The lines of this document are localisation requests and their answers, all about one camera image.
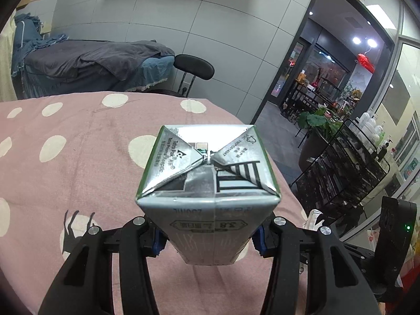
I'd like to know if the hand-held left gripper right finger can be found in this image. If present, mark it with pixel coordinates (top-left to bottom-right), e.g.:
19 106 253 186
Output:
253 217 381 315

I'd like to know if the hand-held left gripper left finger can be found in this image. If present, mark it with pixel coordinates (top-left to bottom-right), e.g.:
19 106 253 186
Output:
39 217 166 315

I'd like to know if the silver milk carton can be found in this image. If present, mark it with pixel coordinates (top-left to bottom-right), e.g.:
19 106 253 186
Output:
135 124 282 266

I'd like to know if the black mesh drawer cart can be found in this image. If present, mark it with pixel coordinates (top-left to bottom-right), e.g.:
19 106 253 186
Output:
290 118 391 224

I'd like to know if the pink blanket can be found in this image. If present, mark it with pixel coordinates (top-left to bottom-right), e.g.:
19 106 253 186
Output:
0 91 309 315

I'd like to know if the group of white bottles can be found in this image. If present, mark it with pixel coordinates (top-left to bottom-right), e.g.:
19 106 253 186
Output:
356 110 394 161

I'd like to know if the potted green plant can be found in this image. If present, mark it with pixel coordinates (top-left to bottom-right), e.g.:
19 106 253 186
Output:
297 103 343 174

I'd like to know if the glass sliding door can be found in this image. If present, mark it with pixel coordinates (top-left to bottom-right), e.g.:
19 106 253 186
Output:
377 36 420 204

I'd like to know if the black metal table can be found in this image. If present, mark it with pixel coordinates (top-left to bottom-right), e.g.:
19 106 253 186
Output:
282 79 342 122

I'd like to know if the black chair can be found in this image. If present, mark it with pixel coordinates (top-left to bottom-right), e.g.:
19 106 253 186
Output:
173 54 215 97

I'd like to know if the red lantern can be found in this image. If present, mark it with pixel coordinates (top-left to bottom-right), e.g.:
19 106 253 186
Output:
358 52 376 74

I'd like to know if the grey blanket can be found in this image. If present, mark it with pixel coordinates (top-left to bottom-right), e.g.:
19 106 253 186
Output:
24 39 175 81

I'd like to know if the bed with grey blanket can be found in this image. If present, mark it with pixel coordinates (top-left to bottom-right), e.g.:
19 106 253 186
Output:
11 13 174 94

